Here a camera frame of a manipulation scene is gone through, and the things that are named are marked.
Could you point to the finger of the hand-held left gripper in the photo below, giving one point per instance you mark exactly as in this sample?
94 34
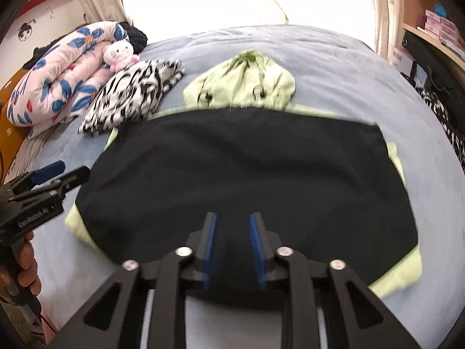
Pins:
74 176
49 172

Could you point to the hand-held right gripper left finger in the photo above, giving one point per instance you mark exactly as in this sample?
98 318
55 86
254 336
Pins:
210 247

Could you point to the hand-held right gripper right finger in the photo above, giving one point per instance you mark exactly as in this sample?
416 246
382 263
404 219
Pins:
257 247

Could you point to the green and black hoodie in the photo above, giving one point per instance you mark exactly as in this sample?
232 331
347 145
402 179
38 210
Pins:
236 160

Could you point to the person's left hand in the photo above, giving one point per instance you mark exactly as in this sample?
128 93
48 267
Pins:
29 261

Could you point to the orange headboard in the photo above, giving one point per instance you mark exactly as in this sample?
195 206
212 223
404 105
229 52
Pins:
7 116

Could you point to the floral rolled quilt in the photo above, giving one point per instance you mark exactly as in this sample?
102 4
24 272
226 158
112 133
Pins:
54 80

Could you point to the black and white printed garment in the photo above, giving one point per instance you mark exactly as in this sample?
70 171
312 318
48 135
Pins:
123 98

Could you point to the dark cloth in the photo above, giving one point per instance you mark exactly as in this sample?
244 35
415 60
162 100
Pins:
41 50

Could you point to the white cat plush toy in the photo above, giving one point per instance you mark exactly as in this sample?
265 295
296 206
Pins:
118 53

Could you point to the black knit garment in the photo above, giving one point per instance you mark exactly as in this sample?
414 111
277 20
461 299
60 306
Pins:
136 36

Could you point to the blue bed sheet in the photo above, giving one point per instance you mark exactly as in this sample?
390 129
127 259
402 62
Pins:
345 91

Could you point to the black and white patterned cloth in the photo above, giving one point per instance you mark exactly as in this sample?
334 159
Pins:
445 116

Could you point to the white and blue bag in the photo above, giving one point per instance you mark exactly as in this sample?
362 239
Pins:
401 60

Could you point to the black bag under desk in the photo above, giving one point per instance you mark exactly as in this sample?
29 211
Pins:
436 65

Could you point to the pink floral curtain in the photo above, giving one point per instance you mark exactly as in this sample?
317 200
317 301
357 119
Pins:
385 7

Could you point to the stack of pink boxes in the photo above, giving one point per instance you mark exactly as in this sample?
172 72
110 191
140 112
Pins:
441 29

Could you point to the wooden bookshelf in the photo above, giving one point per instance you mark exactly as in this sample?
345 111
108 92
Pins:
414 0

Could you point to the small blue box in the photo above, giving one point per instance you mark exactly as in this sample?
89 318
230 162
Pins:
440 10

